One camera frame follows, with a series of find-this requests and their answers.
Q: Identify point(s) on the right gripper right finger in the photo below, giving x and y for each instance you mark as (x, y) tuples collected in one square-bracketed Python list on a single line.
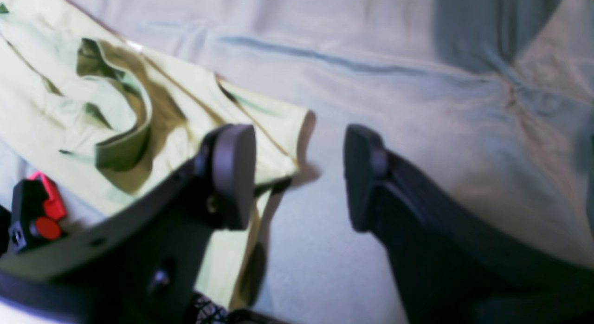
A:
[(449, 266)]

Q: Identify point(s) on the grey-green table cloth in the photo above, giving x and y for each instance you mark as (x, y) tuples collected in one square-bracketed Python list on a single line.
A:
[(493, 99)]

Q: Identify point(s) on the light yellow-green T-shirt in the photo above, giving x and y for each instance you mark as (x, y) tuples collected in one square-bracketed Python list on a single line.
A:
[(108, 120)]

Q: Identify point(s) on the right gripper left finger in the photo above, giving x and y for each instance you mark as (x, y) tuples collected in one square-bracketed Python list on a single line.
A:
[(140, 266)]

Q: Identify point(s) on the blue orange corner clamp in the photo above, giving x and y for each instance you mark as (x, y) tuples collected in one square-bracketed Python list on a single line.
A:
[(37, 210)]

